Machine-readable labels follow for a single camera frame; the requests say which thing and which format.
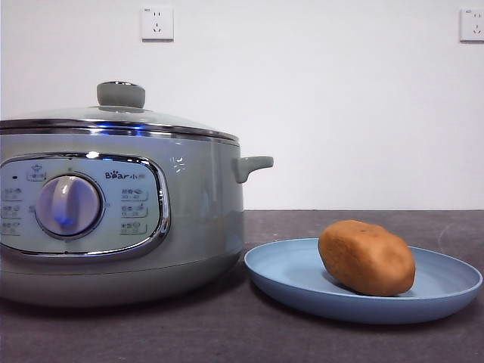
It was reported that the brown potato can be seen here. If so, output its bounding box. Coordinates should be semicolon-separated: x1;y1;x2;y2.
317;219;417;297

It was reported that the glass lid with green knob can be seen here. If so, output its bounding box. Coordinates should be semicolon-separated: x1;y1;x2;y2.
0;80;241;144

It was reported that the blue round plate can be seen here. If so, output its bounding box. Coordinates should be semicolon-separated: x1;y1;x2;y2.
244;237;484;325

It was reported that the white wall socket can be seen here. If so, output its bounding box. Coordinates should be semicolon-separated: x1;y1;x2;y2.
141;6;175;42
459;8;484;43

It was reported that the pale green electric steamer pot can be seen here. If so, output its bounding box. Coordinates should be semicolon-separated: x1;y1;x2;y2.
0;129;275;308

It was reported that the white steamer dial knob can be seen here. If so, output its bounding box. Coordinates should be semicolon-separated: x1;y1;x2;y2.
34;174;104;240

